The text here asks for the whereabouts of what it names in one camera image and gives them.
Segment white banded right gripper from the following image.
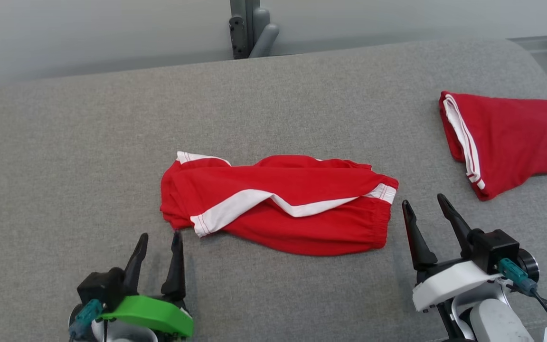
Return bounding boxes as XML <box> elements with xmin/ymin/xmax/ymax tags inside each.
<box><xmin>402</xmin><ymin>193</ymin><xmax>505</xmax><ymax>313</ymax></box>

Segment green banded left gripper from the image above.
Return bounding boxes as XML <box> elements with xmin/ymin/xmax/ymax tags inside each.
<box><xmin>98</xmin><ymin>229</ymin><xmax>194</xmax><ymax>339</ymax></box>

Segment red white jersey shirt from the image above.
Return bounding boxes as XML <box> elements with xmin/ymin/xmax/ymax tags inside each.
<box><xmin>439</xmin><ymin>91</ymin><xmax>547</xmax><ymax>202</ymax></box>

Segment red shorts with white stripe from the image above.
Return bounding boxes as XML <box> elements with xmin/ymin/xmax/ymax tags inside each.
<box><xmin>160</xmin><ymin>151</ymin><xmax>400</xmax><ymax>257</ymax></box>

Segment teal plug right camera cable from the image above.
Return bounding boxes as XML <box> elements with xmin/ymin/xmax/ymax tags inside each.
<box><xmin>498</xmin><ymin>258</ymin><xmax>547</xmax><ymax>342</ymax></box>

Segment grey metal post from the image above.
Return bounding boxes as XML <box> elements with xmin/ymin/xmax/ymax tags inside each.
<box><xmin>230</xmin><ymin>0</ymin><xmax>261</xmax><ymax>57</ymax></box>

